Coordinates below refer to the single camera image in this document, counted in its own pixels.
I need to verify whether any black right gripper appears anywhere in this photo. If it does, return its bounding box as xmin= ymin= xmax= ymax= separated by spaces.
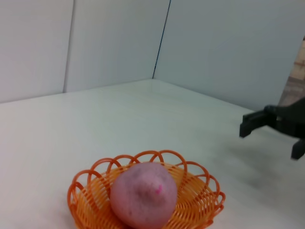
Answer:
xmin=239 ymin=97 xmax=305 ymax=160

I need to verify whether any pink fuzzy peach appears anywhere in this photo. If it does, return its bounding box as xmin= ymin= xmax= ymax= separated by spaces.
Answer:
xmin=110 ymin=162 xmax=177 ymax=229

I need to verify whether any orange plastic wire basket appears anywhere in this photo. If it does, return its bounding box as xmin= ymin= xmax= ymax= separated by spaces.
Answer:
xmin=67 ymin=149 xmax=226 ymax=229

